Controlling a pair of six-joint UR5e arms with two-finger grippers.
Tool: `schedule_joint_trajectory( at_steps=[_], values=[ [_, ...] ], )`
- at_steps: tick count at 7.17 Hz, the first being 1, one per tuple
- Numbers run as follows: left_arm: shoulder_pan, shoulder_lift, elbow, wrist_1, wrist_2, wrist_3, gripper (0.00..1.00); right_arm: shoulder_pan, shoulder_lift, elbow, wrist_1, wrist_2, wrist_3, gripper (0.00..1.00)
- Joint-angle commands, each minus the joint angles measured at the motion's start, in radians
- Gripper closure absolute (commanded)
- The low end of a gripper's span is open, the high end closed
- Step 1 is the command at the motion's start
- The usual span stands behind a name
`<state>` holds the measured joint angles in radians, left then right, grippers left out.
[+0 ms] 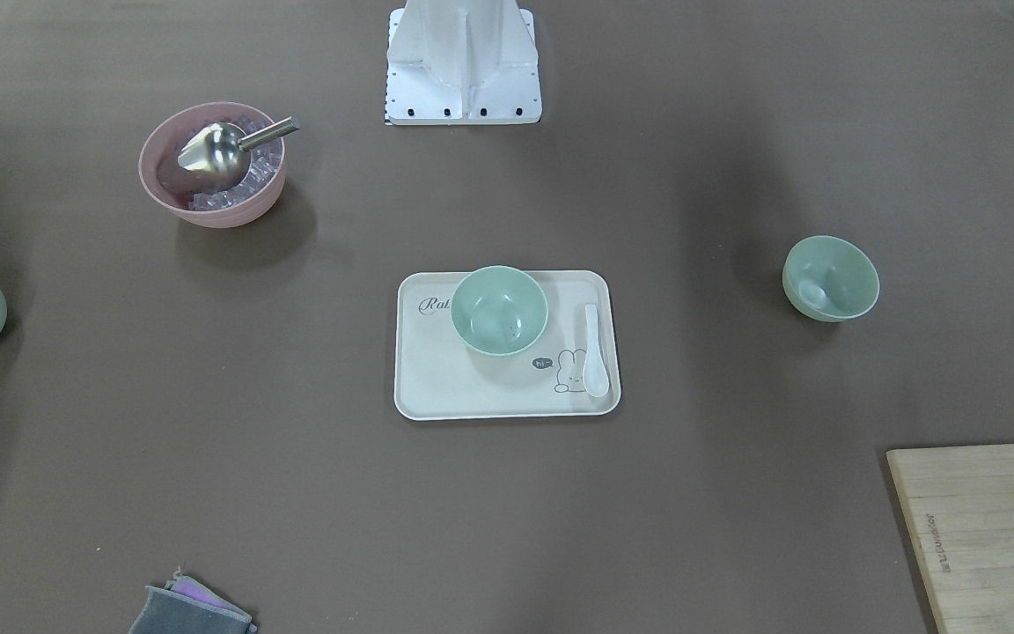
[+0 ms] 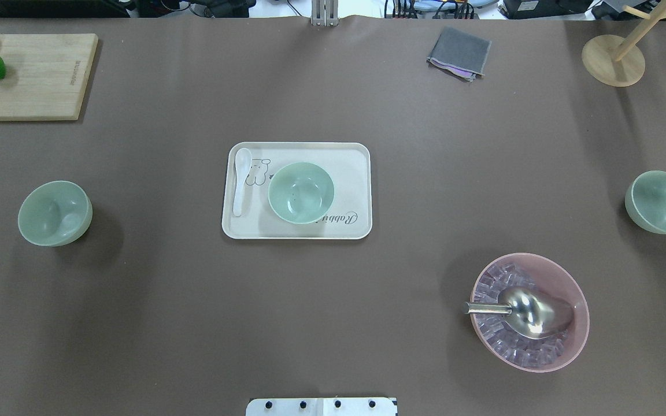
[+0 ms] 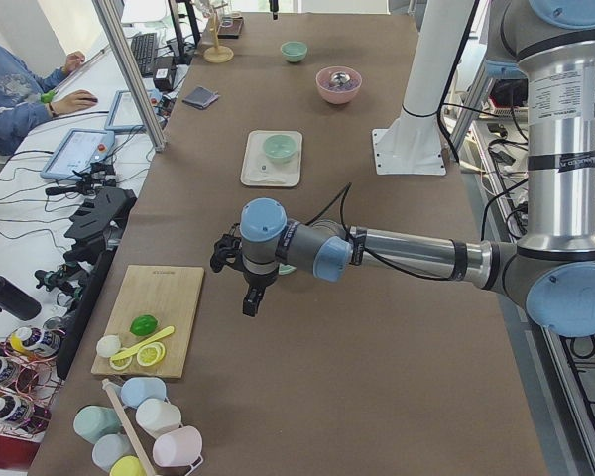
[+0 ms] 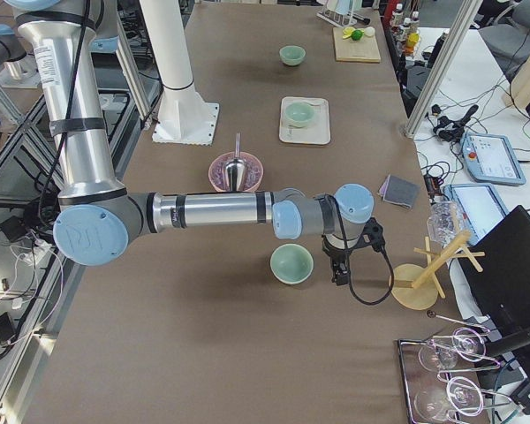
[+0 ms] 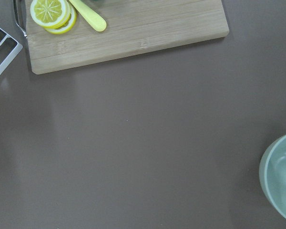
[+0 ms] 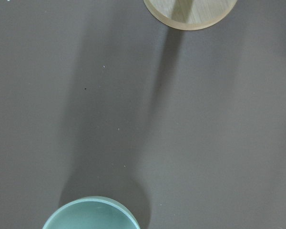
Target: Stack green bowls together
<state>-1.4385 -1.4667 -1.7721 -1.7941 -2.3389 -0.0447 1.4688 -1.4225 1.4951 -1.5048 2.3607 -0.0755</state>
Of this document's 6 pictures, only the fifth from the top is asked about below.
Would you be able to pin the front lemon slice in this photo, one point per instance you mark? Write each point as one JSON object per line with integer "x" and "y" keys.
{"x": 50, "y": 14}

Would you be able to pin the green bowl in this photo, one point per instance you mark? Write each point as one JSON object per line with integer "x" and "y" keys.
{"x": 272, "y": 175}

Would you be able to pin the rear lemon slice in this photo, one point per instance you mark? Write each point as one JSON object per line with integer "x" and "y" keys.
{"x": 67, "y": 26}

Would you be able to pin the yellow plastic knife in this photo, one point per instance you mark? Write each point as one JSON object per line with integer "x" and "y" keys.
{"x": 97, "y": 22}

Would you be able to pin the lemon slice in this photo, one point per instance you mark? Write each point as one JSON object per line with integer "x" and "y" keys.
{"x": 50, "y": 14}
{"x": 67, "y": 26}

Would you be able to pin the bamboo cutting board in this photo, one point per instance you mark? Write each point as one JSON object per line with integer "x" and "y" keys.
{"x": 133, "y": 27}

